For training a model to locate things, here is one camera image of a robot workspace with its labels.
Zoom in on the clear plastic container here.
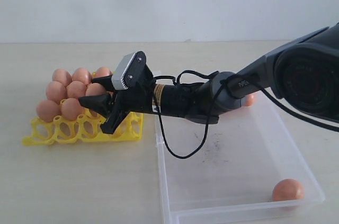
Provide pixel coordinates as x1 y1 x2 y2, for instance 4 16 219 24
155 93 325 223

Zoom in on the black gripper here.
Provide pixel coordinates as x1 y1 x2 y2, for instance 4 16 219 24
78 66 220 134

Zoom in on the yellow plastic egg tray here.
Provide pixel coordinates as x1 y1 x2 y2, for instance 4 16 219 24
22 97 143 146

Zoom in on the brown egg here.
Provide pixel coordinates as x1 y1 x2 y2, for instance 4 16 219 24
46 81 67 104
52 68 73 86
35 100 61 122
272 178 305 201
85 83 107 96
66 81 87 98
93 66 112 78
72 67 92 85
61 98 84 121
244 93 256 106

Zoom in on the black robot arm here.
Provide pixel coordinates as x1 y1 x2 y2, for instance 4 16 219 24
79 26 338 134

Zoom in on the black camera cable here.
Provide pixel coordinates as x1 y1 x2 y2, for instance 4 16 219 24
150 69 339 159

